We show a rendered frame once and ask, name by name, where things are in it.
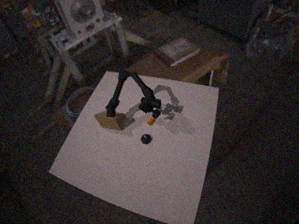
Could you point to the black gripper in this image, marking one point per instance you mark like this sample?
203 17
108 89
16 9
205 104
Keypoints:
149 109

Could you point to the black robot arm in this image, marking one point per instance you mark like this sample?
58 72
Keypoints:
148 100

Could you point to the orange knob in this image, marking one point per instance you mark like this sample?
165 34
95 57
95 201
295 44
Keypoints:
150 121

